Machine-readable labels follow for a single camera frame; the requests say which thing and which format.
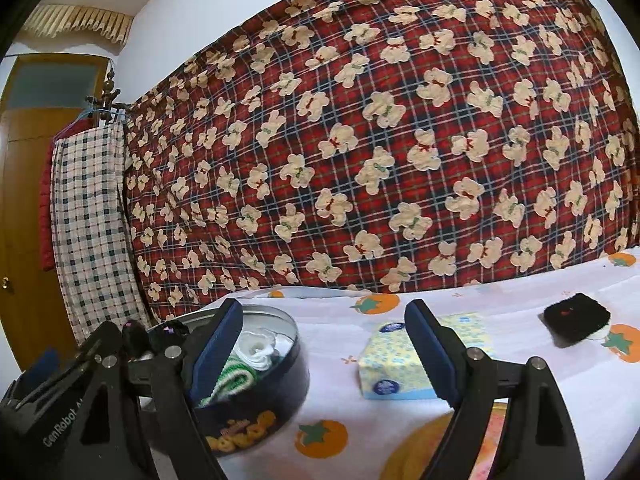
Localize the wooden coat rack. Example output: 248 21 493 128
85 57 132 126

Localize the fringed curtain valance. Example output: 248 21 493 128
22 4 135 47

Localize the round yellow pink tin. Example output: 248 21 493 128
387 401 508 480

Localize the green white striped sock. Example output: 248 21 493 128
199 354 257 408

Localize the green checked hanging cloth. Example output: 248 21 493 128
50 120 151 346

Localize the wooden door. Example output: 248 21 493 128
0 54 112 361

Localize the blue yellow tissue pack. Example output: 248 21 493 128
357 312 493 401

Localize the red plaid bear blanket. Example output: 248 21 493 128
122 0 640 323

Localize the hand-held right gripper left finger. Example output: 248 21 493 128
97 299 245 480

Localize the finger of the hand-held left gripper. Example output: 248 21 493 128
147 320 192 356
80 319 151 361

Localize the black folded cloth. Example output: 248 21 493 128
539 292 612 349

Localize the round dark tin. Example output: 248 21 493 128
145 302 311 456

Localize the red hanging garment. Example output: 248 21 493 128
37 135 59 273

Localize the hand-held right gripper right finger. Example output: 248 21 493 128
404 299 587 480

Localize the white persimmon print sheet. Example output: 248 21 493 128
150 247 640 480

